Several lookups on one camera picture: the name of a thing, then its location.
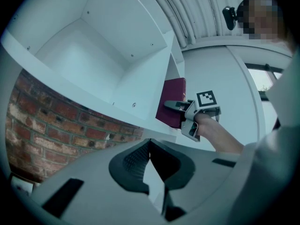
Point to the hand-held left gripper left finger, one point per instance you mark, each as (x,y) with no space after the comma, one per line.
(89,172)

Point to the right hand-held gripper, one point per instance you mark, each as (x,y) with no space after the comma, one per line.
(188,123)

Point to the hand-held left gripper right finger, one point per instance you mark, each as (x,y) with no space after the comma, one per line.
(187,163)

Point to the dark red hardcover book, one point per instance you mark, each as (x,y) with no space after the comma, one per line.
(170,95)

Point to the person's right forearm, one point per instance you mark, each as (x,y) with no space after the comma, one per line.
(218,135)

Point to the person's short-sleeved shirt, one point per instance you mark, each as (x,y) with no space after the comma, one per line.
(276,160)

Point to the dark framed window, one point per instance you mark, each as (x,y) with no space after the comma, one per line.
(260,78)

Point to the bundle of white ceiling pipes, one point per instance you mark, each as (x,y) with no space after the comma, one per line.
(187,8)

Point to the white shelf unit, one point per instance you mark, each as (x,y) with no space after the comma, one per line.
(77,62)

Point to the person's head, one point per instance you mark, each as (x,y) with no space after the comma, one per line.
(262,15)

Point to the black head camera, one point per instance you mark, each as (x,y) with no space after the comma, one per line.
(229,17)

